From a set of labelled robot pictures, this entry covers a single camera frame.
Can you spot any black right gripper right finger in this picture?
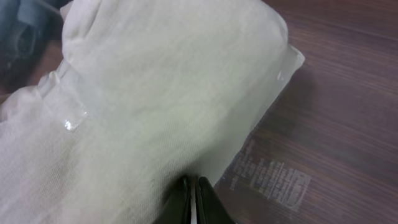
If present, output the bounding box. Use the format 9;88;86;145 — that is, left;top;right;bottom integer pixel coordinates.
195;177;236;224

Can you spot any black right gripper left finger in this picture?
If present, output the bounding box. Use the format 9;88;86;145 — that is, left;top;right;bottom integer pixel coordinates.
153;176;192;224

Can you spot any cream cloth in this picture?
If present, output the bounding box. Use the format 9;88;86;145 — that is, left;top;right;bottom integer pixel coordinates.
1;0;305;223

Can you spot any clear plastic storage bin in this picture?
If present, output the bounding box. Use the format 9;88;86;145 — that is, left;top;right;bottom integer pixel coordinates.
212;1;397;223

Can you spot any folded blue denim cloth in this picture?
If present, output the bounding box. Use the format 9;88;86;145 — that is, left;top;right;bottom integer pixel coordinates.
1;0;62;78

